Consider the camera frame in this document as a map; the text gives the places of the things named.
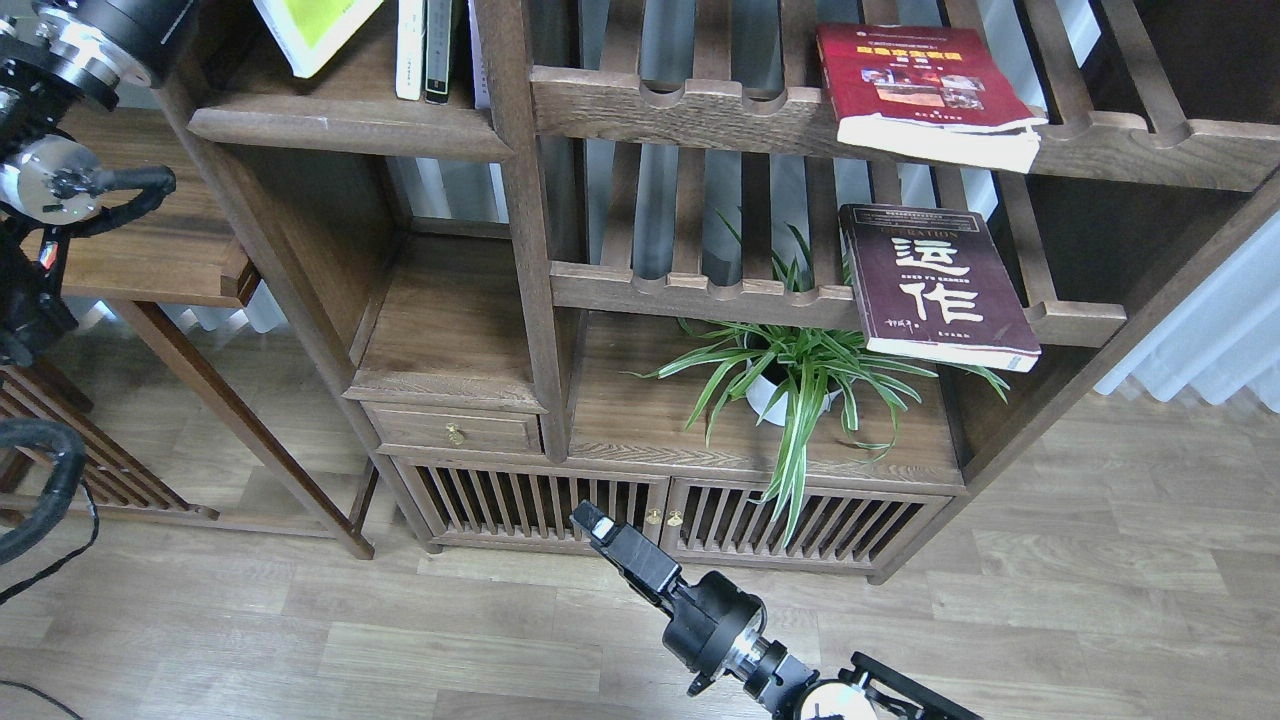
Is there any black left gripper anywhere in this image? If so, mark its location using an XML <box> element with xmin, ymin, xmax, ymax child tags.
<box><xmin>35</xmin><ymin>1</ymin><xmax>200</xmax><ymax>111</ymax></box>

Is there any wooden side table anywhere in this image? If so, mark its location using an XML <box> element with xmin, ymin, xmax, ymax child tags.
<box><xmin>54</xmin><ymin>108</ymin><xmax>376</xmax><ymax>559</ymax></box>

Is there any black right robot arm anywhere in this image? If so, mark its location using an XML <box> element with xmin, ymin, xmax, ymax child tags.
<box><xmin>571</xmin><ymin>501</ymin><xmax>977</xmax><ymax>719</ymax></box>

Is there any dark maroon book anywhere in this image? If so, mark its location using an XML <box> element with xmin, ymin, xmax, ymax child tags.
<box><xmin>838</xmin><ymin>204</ymin><xmax>1041</xmax><ymax>372</ymax></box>

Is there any slatted wooden rack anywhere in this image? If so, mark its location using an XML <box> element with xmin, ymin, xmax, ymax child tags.
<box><xmin>3</xmin><ymin>359</ymin><xmax>219</xmax><ymax>525</ymax></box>

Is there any red book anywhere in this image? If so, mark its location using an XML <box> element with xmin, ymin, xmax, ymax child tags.
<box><xmin>815</xmin><ymin>23</ymin><xmax>1047</xmax><ymax>174</ymax></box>

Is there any white curtain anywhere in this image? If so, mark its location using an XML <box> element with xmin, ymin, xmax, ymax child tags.
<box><xmin>1094</xmin><ymin>217</ymin><xmax>1279</xmax><ymax>413</ymax></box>

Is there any white upright book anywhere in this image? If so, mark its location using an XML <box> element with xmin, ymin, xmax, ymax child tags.
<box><xmin>394</xmin><ymin>0</ymin><xmax>428</xmax><ymax>101</ymax></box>

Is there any yellow green book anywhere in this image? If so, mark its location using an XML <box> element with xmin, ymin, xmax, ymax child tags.
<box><xmin>253</xmin><ymin>0</ymin><xmax>381</xmax><ymax>79</ymax></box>

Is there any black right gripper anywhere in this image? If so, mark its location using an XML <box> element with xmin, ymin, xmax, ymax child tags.
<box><xmin>571</xmin><ymin>501</ymin><xmax>767</xmax><ymax>697</ymax></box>

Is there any dark wooden bookshelf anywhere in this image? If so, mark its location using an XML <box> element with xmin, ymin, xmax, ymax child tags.
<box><xmin>157</xmin><ymin>1</ymin><xmax>1277</xmax><ymax>583</ymax></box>

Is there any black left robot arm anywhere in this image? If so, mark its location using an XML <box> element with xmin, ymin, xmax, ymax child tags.
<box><xmin>1</xmin><ymin>1</ymin><xmax>197</xmax><ymax>366</ymax></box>

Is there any spider plant in white pot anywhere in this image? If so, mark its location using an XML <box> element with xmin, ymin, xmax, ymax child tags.
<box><xmin>654</xmin><ymin>231</ymin><xmax>1009</xmax><ymax>541</ymax></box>

